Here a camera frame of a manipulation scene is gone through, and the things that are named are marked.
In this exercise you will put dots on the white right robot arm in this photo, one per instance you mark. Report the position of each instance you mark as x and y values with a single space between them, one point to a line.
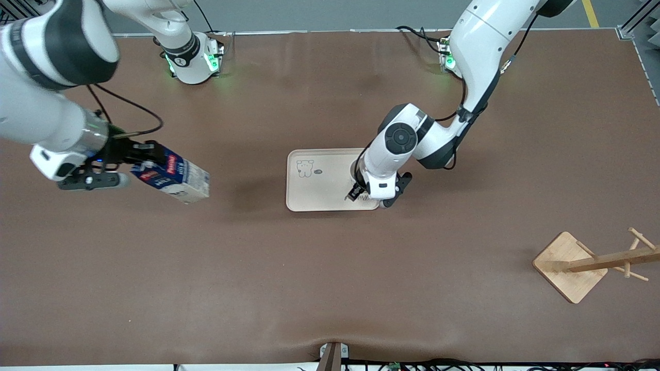
46 118

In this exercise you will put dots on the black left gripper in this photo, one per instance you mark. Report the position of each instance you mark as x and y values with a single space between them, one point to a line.
355 192

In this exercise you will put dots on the blue milk carton green cap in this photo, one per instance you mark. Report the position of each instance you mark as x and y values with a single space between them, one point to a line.
180 180

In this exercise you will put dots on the small green circuit board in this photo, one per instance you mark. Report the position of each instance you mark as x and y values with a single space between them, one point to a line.
395 366

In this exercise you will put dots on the beige plastic tray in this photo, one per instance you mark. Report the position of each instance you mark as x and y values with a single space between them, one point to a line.
319 190

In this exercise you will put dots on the brown table mat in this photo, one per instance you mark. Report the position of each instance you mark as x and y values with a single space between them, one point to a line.
330 283

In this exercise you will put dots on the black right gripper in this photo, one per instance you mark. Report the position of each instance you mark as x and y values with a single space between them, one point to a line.
117 151

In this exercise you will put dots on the wooden mug stand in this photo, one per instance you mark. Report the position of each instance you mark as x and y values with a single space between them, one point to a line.
567 268

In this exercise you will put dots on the aluminium frame profile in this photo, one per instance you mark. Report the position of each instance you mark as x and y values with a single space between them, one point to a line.
20 7
626 32

